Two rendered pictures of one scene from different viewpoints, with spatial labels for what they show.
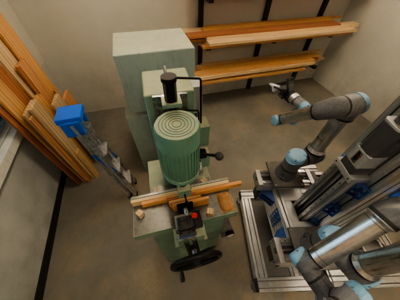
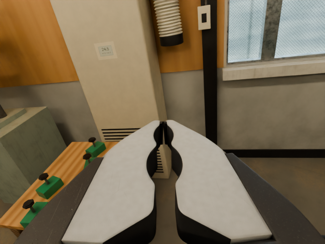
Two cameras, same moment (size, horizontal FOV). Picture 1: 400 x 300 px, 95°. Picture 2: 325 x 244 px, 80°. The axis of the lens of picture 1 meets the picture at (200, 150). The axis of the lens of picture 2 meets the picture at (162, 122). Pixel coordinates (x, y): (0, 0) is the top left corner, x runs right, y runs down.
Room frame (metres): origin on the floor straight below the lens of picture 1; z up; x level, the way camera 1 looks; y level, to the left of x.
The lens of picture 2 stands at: (-0.06, -0.32, 1.30)
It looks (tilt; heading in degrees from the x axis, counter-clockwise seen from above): 30 degrees down; 123
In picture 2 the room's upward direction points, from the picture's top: 9 degrees counter-clockwise
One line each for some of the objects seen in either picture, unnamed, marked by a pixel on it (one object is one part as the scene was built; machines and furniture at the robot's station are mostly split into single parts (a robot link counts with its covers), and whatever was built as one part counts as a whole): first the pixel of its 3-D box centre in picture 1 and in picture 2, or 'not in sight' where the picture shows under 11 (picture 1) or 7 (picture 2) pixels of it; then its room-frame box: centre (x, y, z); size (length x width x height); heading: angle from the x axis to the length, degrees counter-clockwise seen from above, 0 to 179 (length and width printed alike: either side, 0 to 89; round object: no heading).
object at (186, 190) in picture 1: (183, 184); not in sight; (0.53, 0.09, 1.03); 0.14 x 0.07 x 0.09; 15
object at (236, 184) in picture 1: (193, 193); not in sight; (0.52, 0.03, 0.92); 0.62 x 0.02 x 0.04; 105
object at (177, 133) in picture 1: (179, 150); not in sight; (0.51, 0.09, 1.35); 0.18 x 0.18 x 0.31
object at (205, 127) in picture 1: (200, 131); not in sight; (0.76, 0.00, 1.22); 0.09 x 0.08 x 0.15; 15
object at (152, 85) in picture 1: (172, 134); not in sight; (0.79, 0.17, 1.16); 0.22 x 0.22 x 0.72; 15
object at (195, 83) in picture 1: (194, 95); not in sight; (0.85, 0.04, 1.40); 0.10 x 0.06 x 0.16; 15
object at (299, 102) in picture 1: (301, 105); not in sight; (1.05, -0.68, 1.21); 0.11 x 0.08 x 0.09; 18
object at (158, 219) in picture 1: (186, 215); not in sight; (0.40, 0.07, 0.87); 0.61 x 0.30 x 0.06; 105
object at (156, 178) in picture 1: (181, 190); not in sight; (0.63, 0.12, 0.76); 0.57 x 0.45 x 0.09; 15
